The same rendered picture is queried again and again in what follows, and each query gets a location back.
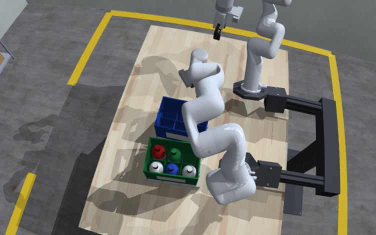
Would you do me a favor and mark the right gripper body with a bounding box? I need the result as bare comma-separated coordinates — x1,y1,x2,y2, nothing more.
213,8,229,31

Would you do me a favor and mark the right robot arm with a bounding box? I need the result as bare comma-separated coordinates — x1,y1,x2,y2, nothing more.
215,0,292,94

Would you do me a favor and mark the green bottle crate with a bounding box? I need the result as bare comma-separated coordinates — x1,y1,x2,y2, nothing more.
143,137,201,185

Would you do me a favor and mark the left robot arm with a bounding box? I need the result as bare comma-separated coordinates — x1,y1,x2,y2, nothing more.
178,48,257,205

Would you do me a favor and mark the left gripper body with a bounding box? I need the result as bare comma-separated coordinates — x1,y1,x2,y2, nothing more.
191,81,199,88

